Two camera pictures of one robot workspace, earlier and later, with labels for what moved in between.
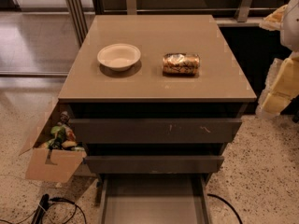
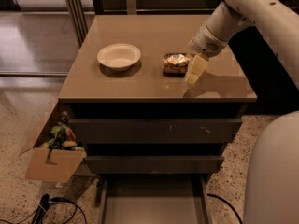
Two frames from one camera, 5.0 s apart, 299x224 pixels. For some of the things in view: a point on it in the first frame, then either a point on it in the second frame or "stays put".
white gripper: (291, 25) -> (206, 43)
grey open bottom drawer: (154, 199) stays put
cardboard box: (50, 164) stays put
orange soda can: (180, 64) stays put
